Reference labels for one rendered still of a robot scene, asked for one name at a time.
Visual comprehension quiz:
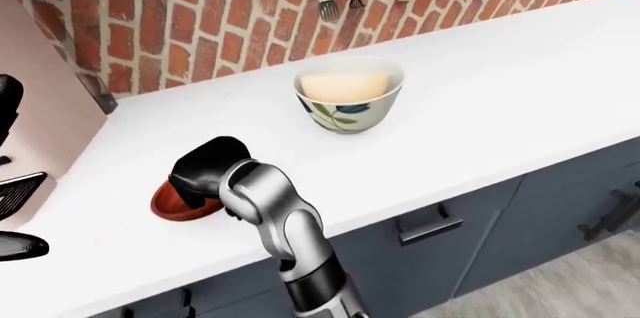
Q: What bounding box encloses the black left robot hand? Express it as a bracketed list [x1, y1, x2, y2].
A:
[0, 73, 51, 264]

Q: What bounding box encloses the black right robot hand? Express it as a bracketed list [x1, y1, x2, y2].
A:
[171, 135, 254, 210]

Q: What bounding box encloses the red-brown bowl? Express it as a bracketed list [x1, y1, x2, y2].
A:
[149, 172, 226, 224]

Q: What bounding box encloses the grey cabinet door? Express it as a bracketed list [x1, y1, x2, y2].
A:
[87, 257, 294, 318]
[453, 136, 640, 300]
[319, 174, 525, 318]

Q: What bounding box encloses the white floral ceramic bowl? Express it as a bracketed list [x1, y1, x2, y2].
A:
[293, 54, 406, 135]

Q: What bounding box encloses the dark metal cabinet handle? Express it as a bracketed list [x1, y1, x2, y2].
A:
[178, 286, 195, 314]
[396, 204, 464, 246]
[578, 178, 640, 242]

